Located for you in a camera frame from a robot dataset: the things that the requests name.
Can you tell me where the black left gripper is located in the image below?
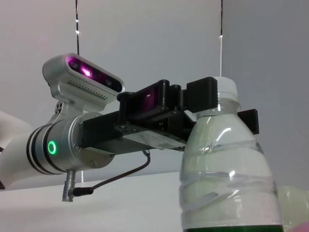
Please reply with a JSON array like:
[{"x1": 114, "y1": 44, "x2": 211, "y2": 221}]
[{"x1": 81, "y1": 76, "x2": 219, "y2": 151}]

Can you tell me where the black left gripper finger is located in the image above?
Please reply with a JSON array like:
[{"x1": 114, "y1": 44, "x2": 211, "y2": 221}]
[{"x1": 237, "y1": 109, "x2": 260, "y2": 135}]

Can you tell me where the clear water bottle green label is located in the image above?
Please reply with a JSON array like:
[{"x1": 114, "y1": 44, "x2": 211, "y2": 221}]
[{"x1": 179, "y1": 76, "x2": 284, "y2": 232}]

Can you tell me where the pale green glass fruit plate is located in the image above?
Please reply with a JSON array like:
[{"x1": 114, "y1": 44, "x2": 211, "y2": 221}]
[{"x1": 276, "y1": 185, "x2": 309, "y2": 232}]

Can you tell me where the left gripper cable with plug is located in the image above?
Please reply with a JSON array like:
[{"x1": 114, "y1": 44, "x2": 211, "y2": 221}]
[{"x1": 62, "y1": 149, "x2": 152, "y2": 203}]

